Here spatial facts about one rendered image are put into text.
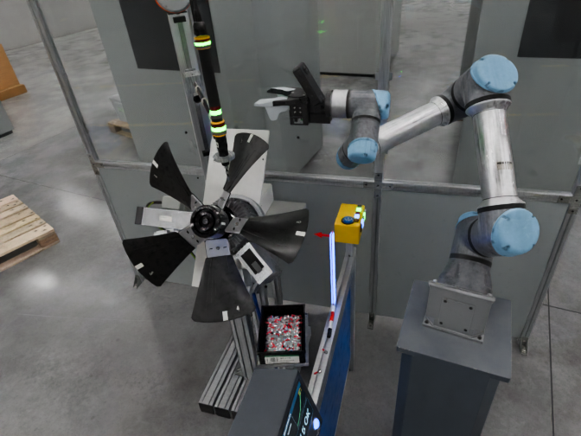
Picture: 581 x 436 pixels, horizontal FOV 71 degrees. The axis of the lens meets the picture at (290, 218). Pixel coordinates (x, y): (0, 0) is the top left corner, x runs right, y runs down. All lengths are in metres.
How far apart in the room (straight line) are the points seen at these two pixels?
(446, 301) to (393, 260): 1.10
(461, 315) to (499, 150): 0.47
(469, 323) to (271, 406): 0.66
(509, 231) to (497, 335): 0.38
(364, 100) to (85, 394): 2.24
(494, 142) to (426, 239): 1.10
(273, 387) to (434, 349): 0.56
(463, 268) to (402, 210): 0.93
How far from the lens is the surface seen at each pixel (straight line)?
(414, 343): 1.32
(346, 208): 1.72
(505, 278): 2.41
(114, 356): 2.84
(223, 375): 2.44
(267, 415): 0.90
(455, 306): 1.28
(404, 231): 2.21
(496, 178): 1.19
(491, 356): 1.34
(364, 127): 1.08
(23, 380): 3.03
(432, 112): 1.31
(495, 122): 1.23
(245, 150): 1.50
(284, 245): 1.37
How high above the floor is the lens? 2.02
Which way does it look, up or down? 34 degrees down
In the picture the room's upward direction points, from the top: 6 degrees counter-clockwise
